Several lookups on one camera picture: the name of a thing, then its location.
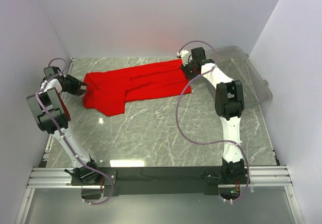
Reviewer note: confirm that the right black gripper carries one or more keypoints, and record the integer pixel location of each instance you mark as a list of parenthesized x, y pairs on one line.
[(187, 75)]

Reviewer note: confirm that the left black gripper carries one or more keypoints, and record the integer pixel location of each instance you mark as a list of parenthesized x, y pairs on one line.
[(76, 90)]

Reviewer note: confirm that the red t shirt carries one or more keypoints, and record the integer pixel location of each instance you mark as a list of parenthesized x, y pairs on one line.
[(109, 91)]

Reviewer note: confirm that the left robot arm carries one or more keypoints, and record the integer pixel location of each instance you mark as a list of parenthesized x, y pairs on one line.
[(51, 115)]

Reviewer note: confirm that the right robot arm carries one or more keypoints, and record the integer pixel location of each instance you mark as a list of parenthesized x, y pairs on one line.
[(229, 103)]

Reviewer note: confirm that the clear plastic bin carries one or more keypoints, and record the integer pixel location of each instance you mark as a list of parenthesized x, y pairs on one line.
[(236, 64)]

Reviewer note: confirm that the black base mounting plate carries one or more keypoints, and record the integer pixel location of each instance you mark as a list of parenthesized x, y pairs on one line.
[(116, 181)]

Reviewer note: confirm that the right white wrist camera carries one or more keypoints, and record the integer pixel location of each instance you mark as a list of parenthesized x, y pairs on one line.
[(184, 56)]

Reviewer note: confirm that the aluminium rail frame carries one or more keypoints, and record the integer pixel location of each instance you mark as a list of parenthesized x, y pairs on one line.
[(166, 132)]

